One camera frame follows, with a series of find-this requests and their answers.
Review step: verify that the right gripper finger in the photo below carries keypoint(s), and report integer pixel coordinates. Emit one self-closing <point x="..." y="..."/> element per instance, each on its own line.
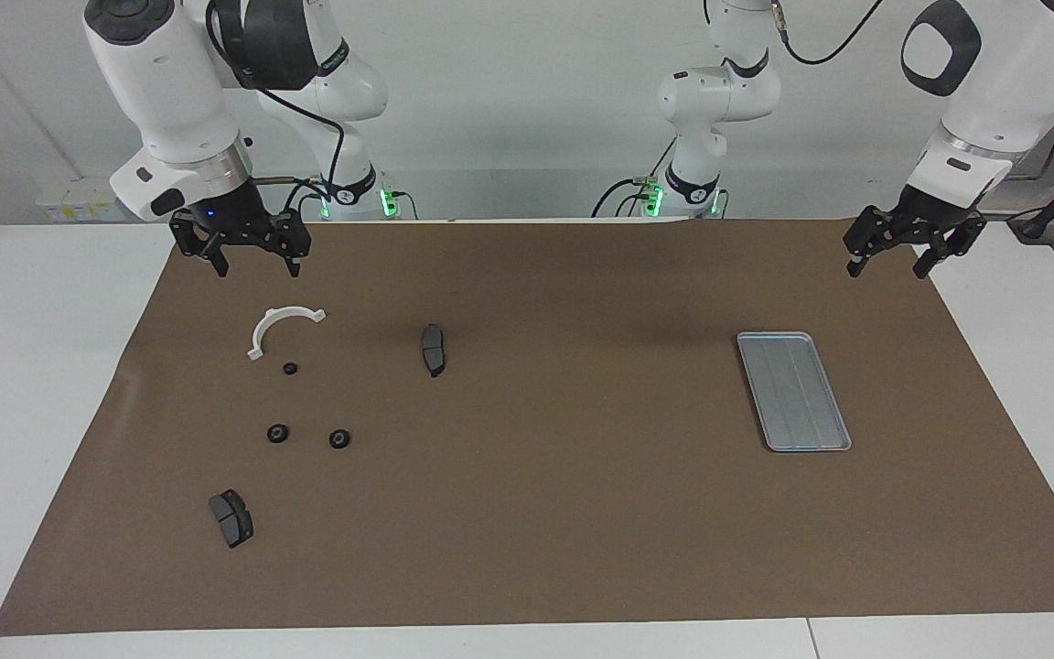
<point x="294" y="236"/>
<point x="190" y="233"/>

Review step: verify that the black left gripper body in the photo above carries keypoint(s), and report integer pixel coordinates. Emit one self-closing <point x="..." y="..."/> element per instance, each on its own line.
<point x="934" y="215"/>

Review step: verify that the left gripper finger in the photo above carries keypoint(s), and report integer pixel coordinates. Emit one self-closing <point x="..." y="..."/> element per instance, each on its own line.
<point x="952" y="243"/>
<point x="870" y="233"/>

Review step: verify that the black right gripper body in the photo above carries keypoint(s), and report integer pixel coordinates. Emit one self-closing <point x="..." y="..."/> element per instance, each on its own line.
<point x="230" y="220"/>

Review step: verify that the large black bearing gear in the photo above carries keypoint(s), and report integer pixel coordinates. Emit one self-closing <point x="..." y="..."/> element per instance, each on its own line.
<point x="278" y="433"/>

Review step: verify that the medium black bushing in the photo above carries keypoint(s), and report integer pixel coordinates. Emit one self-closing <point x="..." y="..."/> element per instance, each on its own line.
<point x="339" y="438"/>

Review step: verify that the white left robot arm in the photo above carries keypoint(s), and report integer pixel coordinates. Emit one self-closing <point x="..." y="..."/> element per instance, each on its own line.
<point x="994" y="91"/>

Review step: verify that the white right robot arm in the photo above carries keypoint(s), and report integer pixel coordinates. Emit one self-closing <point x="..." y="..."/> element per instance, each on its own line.
<point x="170" y="82"/>

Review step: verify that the silver metal tray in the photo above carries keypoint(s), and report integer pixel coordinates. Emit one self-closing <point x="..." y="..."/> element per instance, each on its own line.
<point x="797" y="394"/>

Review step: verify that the long grey brake pad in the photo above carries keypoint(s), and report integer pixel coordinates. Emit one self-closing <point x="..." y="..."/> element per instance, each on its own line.
<point x="434" y="350"/>

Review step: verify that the short grey brake pad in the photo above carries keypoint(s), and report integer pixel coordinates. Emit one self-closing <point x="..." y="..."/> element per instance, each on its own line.
<point x="231" y="518"/>

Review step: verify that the brown table mat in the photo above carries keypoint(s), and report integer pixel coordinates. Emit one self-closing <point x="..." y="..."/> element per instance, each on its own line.
<point x="527" y="513"/>

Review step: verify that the white curved plastic bracket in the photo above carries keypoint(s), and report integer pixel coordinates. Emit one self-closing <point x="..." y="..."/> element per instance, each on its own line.
<point x="269" y="319"/>

